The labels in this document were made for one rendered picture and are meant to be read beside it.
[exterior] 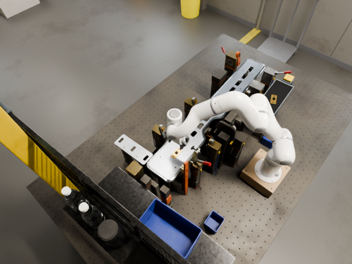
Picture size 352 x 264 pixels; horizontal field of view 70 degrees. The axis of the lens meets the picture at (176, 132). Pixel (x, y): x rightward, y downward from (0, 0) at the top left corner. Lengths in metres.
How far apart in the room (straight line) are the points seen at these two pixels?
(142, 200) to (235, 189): 0.74
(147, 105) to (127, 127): 0.30
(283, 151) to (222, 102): 0.53
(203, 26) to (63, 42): 2.33
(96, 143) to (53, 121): 1.37
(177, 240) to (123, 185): 0.47
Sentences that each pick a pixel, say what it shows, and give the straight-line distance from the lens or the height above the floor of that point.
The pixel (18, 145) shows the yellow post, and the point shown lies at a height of 1.52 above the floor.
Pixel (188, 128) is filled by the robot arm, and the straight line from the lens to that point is 1.31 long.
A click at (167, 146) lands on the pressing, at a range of 1.76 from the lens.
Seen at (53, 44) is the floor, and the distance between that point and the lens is 4.77.
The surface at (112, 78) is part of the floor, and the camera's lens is 3.79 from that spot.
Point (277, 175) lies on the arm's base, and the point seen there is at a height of 0.82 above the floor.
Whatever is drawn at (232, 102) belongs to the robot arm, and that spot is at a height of 1.60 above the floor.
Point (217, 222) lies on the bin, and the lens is 1.88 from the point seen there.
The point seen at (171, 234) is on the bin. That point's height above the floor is 1.03.
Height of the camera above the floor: 2.51
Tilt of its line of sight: 56 degrees down
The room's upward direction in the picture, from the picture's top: 3 degrees counter-clockwise
